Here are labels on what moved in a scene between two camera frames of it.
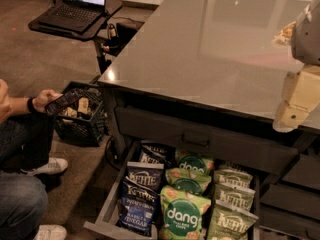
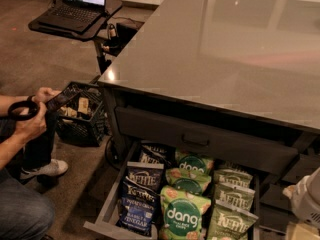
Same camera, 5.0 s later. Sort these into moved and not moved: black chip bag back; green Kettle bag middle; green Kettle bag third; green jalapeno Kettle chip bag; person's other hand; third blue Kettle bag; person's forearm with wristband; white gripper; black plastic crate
Moved: white gripper; person's other hand; person's forearm with wristband
Not moved: green jalapeno Kettle chip bag; black plastic crate; green Kettle bag middle; black chip bag back; third blue Kettle bag; green Kettle bag third
